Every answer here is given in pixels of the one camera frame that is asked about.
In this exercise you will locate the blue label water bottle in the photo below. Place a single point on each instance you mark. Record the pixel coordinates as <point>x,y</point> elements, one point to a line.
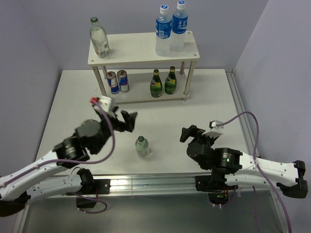
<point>179,26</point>
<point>163,30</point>

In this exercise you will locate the clear glass bottle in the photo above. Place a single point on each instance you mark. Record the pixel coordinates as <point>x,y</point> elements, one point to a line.
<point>142,146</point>
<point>99,38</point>

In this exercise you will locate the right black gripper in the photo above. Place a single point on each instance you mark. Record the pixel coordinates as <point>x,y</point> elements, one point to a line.
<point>190,131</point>

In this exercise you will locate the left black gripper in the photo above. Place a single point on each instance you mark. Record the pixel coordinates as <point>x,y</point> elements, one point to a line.
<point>129,119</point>

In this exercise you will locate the aluminium frame rail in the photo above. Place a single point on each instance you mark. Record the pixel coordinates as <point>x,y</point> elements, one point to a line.
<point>157,193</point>

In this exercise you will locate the beige two-tier shelf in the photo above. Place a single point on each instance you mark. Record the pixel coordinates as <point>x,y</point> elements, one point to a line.
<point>135,52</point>

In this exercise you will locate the red bull can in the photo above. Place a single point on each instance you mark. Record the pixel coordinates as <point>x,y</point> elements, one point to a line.
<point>113,82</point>
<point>123,80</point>

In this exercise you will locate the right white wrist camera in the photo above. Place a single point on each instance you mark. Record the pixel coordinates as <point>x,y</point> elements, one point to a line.
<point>215,129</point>

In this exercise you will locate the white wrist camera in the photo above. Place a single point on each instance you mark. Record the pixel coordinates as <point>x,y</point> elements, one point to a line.
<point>215,129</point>
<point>106,103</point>

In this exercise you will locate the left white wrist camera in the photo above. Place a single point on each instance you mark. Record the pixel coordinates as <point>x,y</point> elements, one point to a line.
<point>106,103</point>

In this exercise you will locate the left red bull can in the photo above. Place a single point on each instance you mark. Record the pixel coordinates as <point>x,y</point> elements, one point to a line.
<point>113,82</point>

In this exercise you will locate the green glass bottle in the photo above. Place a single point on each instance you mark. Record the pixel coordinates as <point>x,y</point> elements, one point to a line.
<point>156,85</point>
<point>171,82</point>

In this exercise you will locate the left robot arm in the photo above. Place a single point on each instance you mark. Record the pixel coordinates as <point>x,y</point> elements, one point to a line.
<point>35,181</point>

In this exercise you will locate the right red bull can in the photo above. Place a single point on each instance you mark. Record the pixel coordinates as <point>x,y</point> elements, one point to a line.
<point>123,80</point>

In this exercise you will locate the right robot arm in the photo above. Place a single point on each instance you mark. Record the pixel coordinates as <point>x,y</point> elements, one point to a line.
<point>231,168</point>

